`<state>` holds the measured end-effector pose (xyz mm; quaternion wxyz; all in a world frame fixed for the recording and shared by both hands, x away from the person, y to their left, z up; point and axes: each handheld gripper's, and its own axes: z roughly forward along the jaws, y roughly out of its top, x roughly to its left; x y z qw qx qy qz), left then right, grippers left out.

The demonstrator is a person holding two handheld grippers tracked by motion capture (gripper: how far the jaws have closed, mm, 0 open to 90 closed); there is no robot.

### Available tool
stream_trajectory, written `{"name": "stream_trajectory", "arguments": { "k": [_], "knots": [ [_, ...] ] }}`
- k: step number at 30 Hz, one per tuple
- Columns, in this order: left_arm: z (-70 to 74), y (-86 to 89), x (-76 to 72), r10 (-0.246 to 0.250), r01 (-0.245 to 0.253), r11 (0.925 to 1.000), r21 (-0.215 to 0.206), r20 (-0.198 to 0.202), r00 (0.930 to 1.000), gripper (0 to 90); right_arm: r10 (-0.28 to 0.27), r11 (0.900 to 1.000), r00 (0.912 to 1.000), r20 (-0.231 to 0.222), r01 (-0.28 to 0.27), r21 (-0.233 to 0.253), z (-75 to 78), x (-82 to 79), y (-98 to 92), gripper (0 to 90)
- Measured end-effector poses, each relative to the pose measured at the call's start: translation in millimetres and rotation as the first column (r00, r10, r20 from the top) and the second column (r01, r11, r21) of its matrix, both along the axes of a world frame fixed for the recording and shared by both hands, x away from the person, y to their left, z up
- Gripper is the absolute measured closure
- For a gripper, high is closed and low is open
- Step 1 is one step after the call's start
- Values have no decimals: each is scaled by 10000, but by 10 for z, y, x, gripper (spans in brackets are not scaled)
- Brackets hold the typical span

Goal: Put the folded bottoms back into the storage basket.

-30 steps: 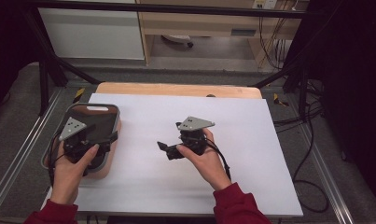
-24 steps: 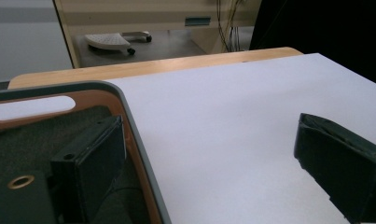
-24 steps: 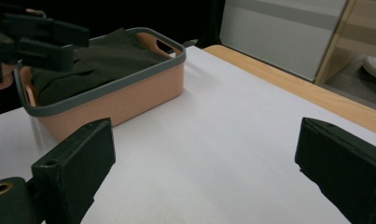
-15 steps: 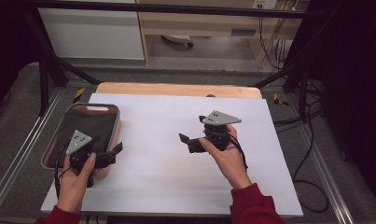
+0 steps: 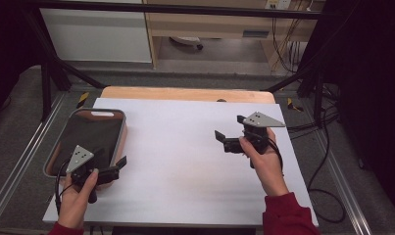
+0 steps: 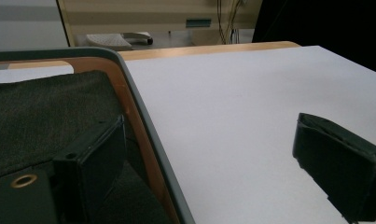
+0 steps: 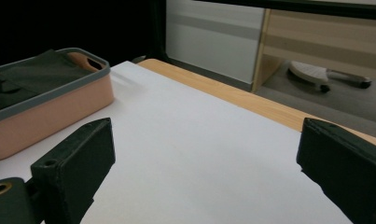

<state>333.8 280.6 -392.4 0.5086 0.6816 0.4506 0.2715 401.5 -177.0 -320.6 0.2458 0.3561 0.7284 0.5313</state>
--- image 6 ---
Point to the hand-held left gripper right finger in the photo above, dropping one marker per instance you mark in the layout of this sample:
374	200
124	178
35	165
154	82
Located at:
335	165

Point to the pink basket with grey rim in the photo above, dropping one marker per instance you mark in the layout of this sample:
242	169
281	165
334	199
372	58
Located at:
136	102

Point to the dark garment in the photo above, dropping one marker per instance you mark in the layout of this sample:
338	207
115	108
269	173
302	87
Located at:
42	121

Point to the white table mat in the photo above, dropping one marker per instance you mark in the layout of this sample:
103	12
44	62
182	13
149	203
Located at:
238	124

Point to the dark curtain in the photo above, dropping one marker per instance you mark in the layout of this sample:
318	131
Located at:
325	25

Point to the wooden table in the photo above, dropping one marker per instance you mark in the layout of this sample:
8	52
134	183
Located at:
207	49

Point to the white cabinet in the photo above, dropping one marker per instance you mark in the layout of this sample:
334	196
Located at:
24	28

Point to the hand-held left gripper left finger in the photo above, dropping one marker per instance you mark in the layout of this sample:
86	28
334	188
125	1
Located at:
92	161

